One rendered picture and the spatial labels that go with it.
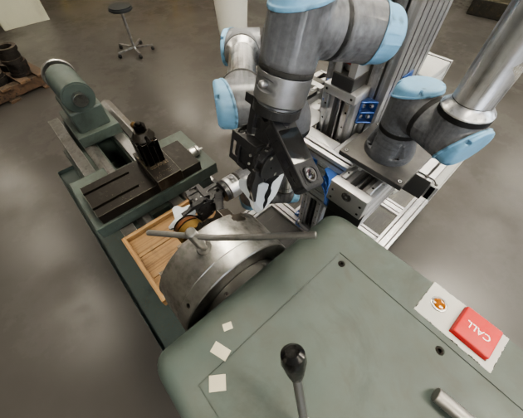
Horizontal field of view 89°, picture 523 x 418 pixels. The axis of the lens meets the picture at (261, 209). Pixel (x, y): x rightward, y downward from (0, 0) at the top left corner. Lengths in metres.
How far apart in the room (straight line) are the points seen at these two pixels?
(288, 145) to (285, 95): 0.07
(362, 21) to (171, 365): 0.56
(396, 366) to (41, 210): 2.65
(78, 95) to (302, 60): 1.23
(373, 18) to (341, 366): 0.49
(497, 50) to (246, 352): 0.69
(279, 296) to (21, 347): 1.91
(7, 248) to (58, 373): 1.06
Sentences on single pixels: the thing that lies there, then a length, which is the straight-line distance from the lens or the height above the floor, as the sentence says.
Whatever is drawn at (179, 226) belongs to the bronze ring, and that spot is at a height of 1.11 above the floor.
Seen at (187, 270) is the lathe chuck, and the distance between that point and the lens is 0.61.
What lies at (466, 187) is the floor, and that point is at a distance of 2.91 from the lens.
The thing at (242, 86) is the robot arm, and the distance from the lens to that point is 0.67.
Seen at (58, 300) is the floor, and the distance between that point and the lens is 2.26.
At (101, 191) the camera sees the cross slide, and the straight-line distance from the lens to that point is 1.19.
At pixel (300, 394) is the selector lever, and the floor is 1.34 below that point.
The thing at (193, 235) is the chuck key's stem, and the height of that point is 1.32.
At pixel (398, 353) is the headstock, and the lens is 0.55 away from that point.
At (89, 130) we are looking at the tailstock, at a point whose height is 0.92.
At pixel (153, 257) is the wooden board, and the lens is 1.04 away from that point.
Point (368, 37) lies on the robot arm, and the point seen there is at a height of 1.61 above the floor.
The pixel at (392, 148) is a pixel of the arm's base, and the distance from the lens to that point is 0.90.
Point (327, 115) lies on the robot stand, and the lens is 1.13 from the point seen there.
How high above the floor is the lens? 1.75
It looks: 54 degrees down
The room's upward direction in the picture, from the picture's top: straight up
